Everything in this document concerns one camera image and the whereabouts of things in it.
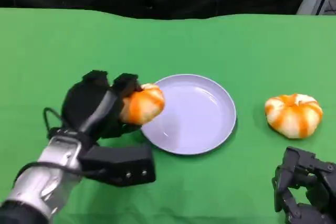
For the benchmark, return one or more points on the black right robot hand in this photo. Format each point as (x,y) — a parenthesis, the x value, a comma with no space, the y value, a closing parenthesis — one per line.
(309,187)

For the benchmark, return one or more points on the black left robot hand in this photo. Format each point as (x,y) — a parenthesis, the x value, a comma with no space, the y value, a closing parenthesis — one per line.
(84,103)

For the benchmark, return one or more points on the orange and white bread roll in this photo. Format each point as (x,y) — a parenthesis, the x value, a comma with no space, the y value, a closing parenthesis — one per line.
(291,119)
(144,106)

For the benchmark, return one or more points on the green table cloth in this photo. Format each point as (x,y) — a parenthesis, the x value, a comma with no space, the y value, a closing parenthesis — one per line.
(52,51)

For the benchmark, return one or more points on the lilac plate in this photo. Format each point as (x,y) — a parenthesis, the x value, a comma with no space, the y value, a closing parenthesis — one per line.
(194,113)

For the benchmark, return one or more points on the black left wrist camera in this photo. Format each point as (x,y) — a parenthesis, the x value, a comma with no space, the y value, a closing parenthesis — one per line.
(118,163)

